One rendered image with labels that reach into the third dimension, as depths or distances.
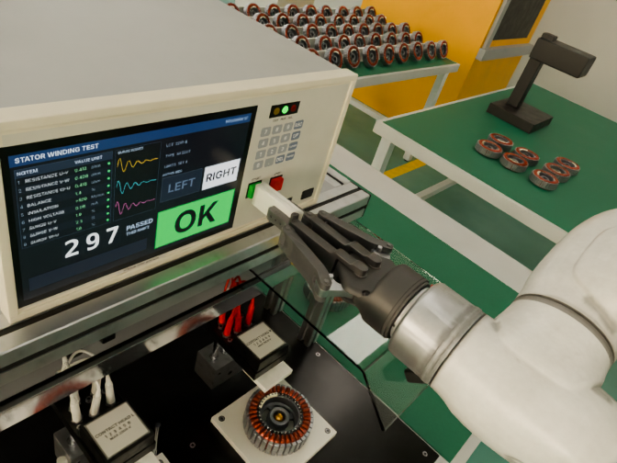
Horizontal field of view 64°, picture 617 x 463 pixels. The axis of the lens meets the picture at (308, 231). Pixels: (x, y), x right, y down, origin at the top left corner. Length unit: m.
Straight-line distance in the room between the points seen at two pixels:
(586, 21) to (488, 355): 5.30
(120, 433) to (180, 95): 0.41
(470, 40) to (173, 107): 3.63
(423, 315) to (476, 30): 3.60
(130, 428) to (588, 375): 0.51
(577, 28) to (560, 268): 5.21
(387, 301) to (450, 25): 3.67
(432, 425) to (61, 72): 0.84
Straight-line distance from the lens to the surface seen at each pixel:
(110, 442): 0.68
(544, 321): 0.50
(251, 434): 0.83
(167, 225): 0.56
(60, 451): 0.82
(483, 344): 0.48
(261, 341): 0.79
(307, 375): 0.97
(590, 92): 5.68
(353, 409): 0.95
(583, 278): 0.52
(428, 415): 1.04
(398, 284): 0.50
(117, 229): 0.52
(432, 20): 4.16
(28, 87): 0.47
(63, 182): 0.46
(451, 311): 0.49
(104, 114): 0.44
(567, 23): 5.72
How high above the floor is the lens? 1.51
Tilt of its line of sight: 35 degrees down
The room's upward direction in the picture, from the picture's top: 18 degrees clockwise
